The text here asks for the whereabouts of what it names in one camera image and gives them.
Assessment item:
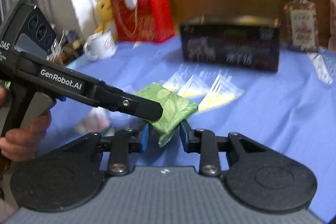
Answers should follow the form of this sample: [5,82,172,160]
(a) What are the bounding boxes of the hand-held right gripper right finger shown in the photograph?
[180,120,266,176]

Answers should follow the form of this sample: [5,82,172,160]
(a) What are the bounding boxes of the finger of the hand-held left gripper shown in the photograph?
[92,80,164,121]

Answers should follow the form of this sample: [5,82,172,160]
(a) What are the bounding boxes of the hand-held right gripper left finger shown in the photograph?
[52,123,150,177]

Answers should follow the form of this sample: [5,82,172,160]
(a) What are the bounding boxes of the light green snack packet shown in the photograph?
[135,83,199,147]

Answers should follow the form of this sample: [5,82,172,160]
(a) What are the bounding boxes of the black cardboard box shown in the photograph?
[179,14,281,72]

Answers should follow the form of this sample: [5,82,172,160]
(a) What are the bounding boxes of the person's left hand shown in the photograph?
[0,86,52,163]

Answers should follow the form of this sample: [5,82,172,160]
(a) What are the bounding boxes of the small bedside clutter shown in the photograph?
[50,27,85,65]

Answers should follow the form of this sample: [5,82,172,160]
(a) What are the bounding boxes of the white enamel mug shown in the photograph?
[83,30,118,60]

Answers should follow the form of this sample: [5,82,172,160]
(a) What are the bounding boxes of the yellow duck plush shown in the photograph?
[94,0,116,34]

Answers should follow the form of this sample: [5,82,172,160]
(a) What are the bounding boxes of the red gift bag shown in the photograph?
[111,0,176,43]

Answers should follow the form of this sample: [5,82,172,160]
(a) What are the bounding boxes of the blue printed bed sheet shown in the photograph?
[39,35,336,224]

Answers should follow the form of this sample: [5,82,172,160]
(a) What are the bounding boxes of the clear jar of nuts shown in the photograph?
[283,0,319,52]

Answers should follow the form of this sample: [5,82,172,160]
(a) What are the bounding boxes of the pink snack bag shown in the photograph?
[320,0,336,52]

